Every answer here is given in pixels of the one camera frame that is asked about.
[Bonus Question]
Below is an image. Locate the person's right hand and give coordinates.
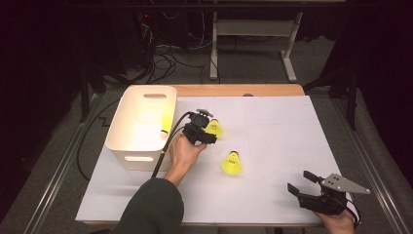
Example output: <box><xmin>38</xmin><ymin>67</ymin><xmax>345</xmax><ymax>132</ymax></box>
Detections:
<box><xmin>312</xmin><ymin>209</ymin><xmax>357</xmax><ymax>234</ymax></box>

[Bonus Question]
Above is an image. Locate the dark box with red light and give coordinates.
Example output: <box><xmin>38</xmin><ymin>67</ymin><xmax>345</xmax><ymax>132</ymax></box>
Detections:
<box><xmin>138</xmin><ymin>10</ymin><xmax>154</xmax><ymax>66</ymax></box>

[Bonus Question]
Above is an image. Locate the tangle of black floor cables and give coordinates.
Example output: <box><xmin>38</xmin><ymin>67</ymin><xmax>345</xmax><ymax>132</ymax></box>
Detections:
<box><xmin>139</xmin><ymin>9</ymin><xmax>208</xmax><ymax>86</ymax></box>

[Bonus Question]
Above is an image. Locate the white metal desk frame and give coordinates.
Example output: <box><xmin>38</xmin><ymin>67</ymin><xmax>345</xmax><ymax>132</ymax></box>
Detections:
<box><xmin>208</xmin><ymin>11</ymin><xmax>305</xmax><ymax>84</ymax></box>

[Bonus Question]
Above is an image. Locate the metal floor rail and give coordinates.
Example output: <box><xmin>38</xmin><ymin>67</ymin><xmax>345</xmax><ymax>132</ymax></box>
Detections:
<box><xmin>330</xmin><ymin>97</ymin><xmax>407</xmax><ymax>234</ymax></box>
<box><xmin>23</xmin><ymin>94</ymin><xmax>108</xmax><ymax>234</ymax></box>

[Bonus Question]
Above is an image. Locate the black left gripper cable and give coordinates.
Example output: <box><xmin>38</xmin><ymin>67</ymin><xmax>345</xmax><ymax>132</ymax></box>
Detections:
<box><xmin>151</xmin><ymin>111</ymin><xmax>193</xmax><ymax>179</ymax></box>

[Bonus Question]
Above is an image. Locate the black stand leg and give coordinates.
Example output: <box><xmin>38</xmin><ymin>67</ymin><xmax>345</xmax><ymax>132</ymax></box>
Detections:
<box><xmin>79</xmin><ymin>64</ymin><xmax>108</xmax><ymax>123</ymax></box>
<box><xmin>303</xmin><ymin>64</ymin><xmax>358</xmax><ymax>131</ymax></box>

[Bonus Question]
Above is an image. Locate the white plastic storage bin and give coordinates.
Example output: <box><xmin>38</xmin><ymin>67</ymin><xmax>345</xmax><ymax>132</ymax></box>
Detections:
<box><xmin>105</xmin><ymin>85</ymin><xmax>178</xmax><ymax>173</ymax></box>

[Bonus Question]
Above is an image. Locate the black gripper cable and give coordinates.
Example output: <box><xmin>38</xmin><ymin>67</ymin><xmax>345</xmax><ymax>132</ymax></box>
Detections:
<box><xmin>346</xmin><ymin>198</ymin><xmax>362</xmax><ymax>227</ymax></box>
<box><xmin>151</xmin><ymin>111</ymin><xmax>193</xmax><ymax>179</ymax></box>

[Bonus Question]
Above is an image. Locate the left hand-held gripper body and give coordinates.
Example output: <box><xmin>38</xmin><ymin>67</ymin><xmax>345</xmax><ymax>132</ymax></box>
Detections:
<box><xmin>182</xmin><ymin>108</ymin><xmax>214</xmax><ymax>146</ymax></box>

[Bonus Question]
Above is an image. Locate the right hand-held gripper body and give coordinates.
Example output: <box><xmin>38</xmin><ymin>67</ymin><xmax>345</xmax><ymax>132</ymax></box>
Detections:
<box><xmin>296</xmin><ymin>173</ymin><xmax>371</xmax><ymax>216</ymax></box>

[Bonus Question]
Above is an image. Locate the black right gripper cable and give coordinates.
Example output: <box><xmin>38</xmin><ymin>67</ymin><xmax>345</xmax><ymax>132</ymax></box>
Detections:
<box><xmin>346</xmin><ymin>198</ymin><xmax>362</xmax><ymax>227</ymax></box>

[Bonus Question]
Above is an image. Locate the black floor cable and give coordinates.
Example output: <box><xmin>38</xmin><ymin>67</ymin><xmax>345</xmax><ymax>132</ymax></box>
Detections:
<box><xmin>76</xmin><ymin>98</ymin><xmax>121</xmax><ymax>182</ymax></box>

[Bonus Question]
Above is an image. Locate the person's left hand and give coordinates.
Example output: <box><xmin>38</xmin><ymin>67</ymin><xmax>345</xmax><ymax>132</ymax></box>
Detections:
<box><xmin>164</xmin><ymin>135</ymin><xmax>207</xmax><ymax>188</ymax></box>

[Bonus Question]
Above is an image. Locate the yellow plastic shuttlecock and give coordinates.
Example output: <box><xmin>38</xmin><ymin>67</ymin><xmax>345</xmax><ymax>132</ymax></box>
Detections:
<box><xmin>160</xmin><ymin>113</ymin><xmax>173</xmax><ymax>135</ymax></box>
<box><xmin>205</xmin><ymin>118</ymin><xmax>224</xmax><ymax>139</ymax></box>
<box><xmin>221</xmin><ymin>149</ymin><xmax>244</xmax><ymax>176</ymax></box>

